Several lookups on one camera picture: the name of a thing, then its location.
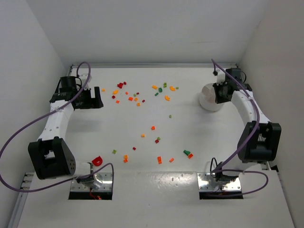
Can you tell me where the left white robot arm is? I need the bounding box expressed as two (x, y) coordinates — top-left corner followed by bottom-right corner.
(28, 75), (104, 180)

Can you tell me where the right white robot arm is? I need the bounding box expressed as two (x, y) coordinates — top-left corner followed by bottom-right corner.
(212, 68), (282, 182)

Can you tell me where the white divided bowl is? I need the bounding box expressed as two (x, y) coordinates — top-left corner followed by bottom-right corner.
(199, 83), (224, 112)

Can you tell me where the red lego cluster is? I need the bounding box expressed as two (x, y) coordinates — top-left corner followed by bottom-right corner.
(117, 82), (127, 89)

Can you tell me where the red arch lego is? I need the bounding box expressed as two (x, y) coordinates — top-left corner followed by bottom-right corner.
(92, 156), (103, 167)

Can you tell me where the dark green wedge lego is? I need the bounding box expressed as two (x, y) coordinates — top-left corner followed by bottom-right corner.
(183, 150), (191, 156)

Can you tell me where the orange double lego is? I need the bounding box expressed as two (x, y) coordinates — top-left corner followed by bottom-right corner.
(157, 156), (162, 164)

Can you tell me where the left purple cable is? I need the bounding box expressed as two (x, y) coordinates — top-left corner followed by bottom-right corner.
(0, 61), (114, 192)

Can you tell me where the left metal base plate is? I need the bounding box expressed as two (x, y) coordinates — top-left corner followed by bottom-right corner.
(70, 172), (113, 192)

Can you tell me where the metal base plate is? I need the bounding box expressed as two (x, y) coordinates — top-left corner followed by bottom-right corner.
(197, 172), (242, 193)
(70, 172), (113, 192)

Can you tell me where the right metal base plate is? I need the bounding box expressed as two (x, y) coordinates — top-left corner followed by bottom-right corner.
(197, 172), (242, 193)

